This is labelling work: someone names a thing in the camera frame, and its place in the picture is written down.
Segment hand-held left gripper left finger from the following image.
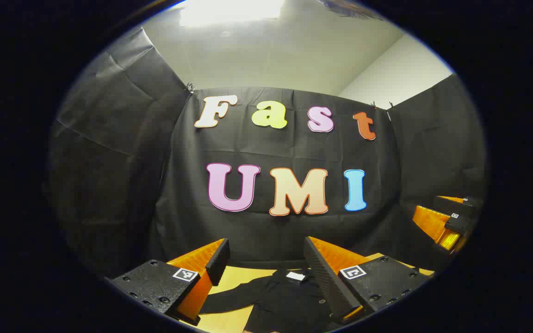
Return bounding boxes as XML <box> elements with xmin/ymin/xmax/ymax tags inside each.
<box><xmin>105</xmin><ymin>238</ymin><xmax>230</xmax><ymax>327</ymax></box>

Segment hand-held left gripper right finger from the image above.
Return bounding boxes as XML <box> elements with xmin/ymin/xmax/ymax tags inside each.
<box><xmin>304</xmin><ymin>236</ymin><xmax>434</xmax><ymax>324</ymax></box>

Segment black button shirt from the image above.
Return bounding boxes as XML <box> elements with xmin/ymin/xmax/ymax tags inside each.
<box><xmin>199</xmin><ymin>267</ymin><xmax>341</xmax><ymax>333</ymax></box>

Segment person's head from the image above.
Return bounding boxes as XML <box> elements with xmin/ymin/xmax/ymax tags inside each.
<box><xmin>317</xmin><ymin>0</ymin><xmax>385</xmax><ymax>21</ymax></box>

